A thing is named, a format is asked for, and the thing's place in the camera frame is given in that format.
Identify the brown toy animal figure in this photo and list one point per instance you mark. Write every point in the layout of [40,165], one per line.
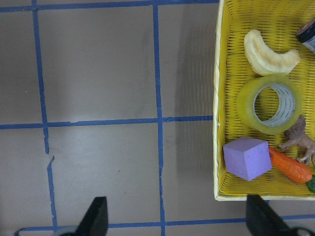
[296,136]

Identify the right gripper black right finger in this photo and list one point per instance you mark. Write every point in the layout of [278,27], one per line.
[261,220]

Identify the black cylindrical can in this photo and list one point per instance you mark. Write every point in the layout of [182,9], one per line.
[306,35]

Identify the yellow clear tape roll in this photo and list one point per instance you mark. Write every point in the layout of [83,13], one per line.
[289,104]

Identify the pale banana toy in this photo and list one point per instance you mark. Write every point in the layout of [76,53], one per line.
[263,60]

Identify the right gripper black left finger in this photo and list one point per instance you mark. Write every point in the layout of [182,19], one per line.
[95,221]

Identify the orange toy carrot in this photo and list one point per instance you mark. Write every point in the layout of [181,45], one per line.
[291,168]

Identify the purple foam cube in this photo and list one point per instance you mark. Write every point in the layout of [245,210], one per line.
[247,157]

